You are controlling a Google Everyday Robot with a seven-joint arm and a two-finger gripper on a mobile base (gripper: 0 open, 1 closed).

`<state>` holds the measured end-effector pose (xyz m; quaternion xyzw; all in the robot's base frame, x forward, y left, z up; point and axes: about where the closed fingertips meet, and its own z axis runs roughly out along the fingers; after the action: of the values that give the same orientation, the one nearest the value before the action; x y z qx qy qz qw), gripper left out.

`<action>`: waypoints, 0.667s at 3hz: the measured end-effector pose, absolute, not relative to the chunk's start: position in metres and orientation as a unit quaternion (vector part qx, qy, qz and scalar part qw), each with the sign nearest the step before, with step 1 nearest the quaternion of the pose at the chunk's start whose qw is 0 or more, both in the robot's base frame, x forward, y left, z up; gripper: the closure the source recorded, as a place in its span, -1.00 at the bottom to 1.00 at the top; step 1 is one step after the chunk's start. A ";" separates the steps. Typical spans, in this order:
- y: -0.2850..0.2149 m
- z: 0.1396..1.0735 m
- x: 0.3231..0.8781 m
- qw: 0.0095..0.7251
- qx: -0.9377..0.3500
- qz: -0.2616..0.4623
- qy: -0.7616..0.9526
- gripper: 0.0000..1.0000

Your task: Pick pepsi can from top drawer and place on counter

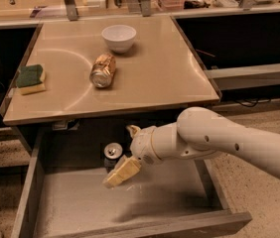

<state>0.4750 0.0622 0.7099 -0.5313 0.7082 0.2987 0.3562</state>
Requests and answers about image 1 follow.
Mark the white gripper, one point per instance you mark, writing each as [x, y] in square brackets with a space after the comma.
[142, 145]

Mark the blue pepsi can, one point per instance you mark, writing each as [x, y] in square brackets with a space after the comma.
[112, 153]

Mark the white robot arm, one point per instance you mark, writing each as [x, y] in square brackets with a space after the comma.
[197, 134]

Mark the grey counter cabinet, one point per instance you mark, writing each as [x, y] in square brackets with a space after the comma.
[158, 72]

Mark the open grey wooden drawer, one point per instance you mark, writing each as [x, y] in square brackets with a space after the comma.
[64, 197]

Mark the gold crushed soda can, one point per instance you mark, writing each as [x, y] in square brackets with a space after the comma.
[103, 70]

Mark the white ceramic bowl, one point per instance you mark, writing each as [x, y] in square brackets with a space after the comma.
[119, 38]

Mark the green and yellow sponge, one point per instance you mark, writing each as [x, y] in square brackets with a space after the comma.
[31, 79]

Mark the grey side shelf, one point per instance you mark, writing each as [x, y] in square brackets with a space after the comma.
[245, 76]

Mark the metal rail post left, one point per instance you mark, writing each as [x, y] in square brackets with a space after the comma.
[71, 10]

